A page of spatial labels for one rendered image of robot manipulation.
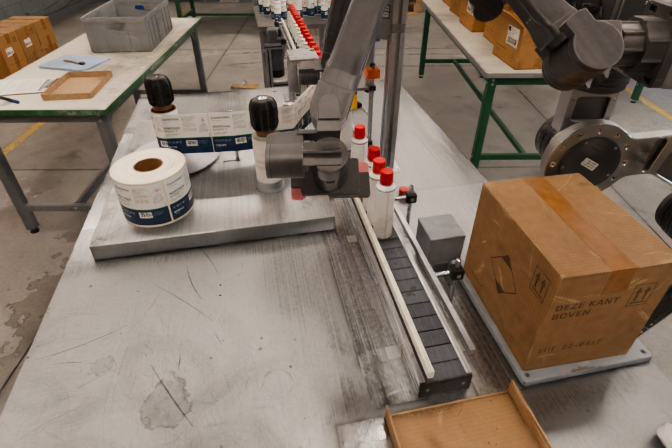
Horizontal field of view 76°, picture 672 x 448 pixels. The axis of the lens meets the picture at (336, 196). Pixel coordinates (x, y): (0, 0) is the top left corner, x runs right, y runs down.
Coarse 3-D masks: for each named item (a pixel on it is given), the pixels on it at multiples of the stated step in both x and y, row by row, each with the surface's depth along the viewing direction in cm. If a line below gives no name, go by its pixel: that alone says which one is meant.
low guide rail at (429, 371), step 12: (360, 204) 125; (372, 228) 116; (372, 240) 113; (384, 264) 105; (396, 288) 98; (396, 300) 97; (408, 312) 93; (408, 324) 90; (420, 348) 85; (420, 360) 85; (432, 372) 81
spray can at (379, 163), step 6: (378, 162) 111; (384, 162) 112; (378, 168) 112; (372, 174) 114; (378, 174) 113; (372, 180) 114; (378, 180) 113; (372, 186) 115; (372, 192) 116; (372, 198) 117; (372, 204) 118; (372, 210) 119; (372, 216) 120; (372, 222) 121
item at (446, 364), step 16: (368, 240) 120; (384, 240) 117; (400, 256) 112; (400, 272) 107; (400, 288) 103; (416, 288) 103; (416, 304) 99; (416, 320) 95; (432, 320) 95; (432, 336) 92; (416, 352) 89; (432, 352) 89; (448, 352) 89; (448, 368) 86
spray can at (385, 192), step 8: (384, 168) 109; (384, 176) 107; (392, 176) 108; (376, 184) 111; (384, 184) 108; (392, 184) 109; (376, 192) 110; (384, 192) 108; (392, 192) 109; (376, 200) 112; (384, 200) 110; (392, 200) 111; (376, 208) 113; (384, 208) 111; (392, 208) 112; (376, 216) 114; (384, 216) 113; (392, 216) 114; (376, 224) 115; (384, 224) 114; (376, 232) 117; (384, 232) 116
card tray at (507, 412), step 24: (432, 408) 84; (456, 408) 84; (480, 408) 84; (504, 408) 84; (528, 408) 80; (408, 432) 80; (432, 432) 80; (456, 432) 80; (480, 432) 80; (504, 432) 80; (528, 432) 80
